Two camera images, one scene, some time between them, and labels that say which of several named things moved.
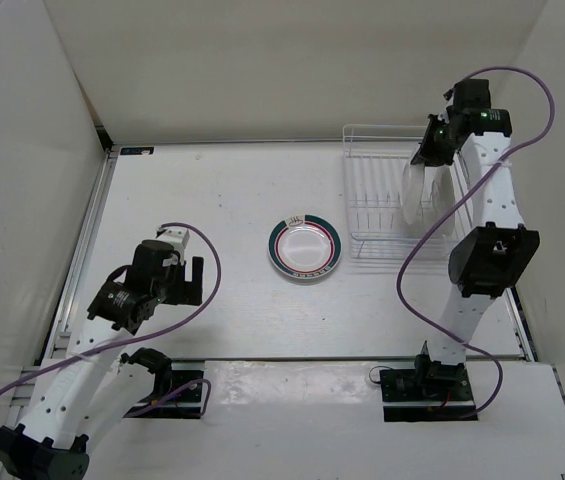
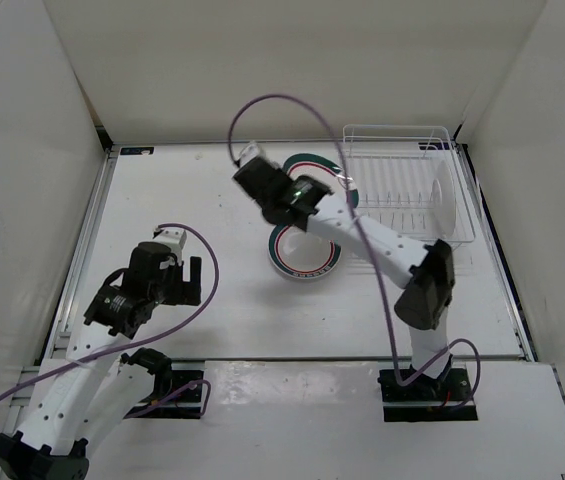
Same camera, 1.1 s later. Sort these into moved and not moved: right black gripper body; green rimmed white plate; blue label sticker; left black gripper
Moved: right black gripper body
Not moved: left black gripper; blue label sticker; green rimmed white plate
